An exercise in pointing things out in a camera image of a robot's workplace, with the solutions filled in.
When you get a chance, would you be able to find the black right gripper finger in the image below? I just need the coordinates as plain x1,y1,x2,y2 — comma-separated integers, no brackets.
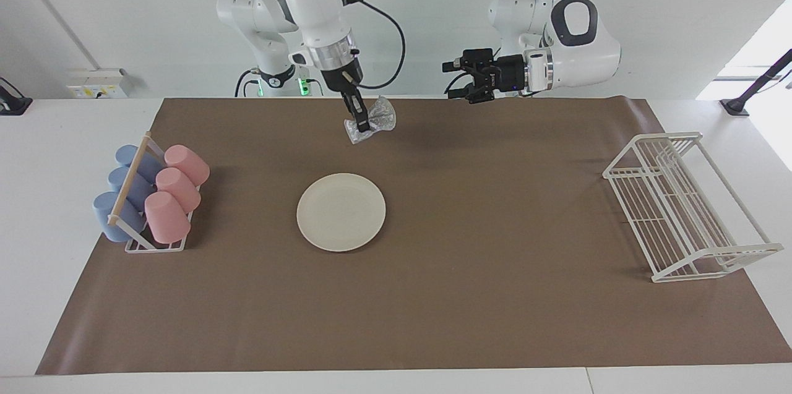
350,90,372,132
342,91,366,134

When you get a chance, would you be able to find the cream round plate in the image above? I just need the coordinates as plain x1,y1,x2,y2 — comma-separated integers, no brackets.
296,173,387,253

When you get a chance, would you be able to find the brown table mat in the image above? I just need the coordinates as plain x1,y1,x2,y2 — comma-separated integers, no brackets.
35,96,792,376

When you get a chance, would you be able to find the pink plastic cup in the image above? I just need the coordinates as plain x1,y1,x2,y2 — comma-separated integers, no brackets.
144,191,191,244
155,168,202,214
164,145,210,187

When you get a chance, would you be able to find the blue plastic cup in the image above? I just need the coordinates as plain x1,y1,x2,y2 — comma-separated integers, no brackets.
108,166,155,212
115,145,165,184
93,191,148,242

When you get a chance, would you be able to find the small white cup rack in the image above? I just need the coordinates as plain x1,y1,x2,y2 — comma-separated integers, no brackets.
107,132,200,254

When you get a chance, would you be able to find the black slanted pole stand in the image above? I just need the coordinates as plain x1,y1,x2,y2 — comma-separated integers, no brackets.
720,48,792,117

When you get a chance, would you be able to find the black clamp stand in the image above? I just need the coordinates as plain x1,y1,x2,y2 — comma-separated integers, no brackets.
0,77,33,116

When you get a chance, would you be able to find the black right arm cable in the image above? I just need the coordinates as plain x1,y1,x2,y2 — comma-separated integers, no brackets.
343,0,407,90

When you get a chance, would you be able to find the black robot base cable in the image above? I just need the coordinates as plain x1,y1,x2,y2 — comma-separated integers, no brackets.
235,68,257,98

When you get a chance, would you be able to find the white wall socket strip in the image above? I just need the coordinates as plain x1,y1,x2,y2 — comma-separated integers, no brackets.
66,69,129,99

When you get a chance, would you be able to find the white wire dish rack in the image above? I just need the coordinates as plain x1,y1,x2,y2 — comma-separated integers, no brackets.
603,131,785,283

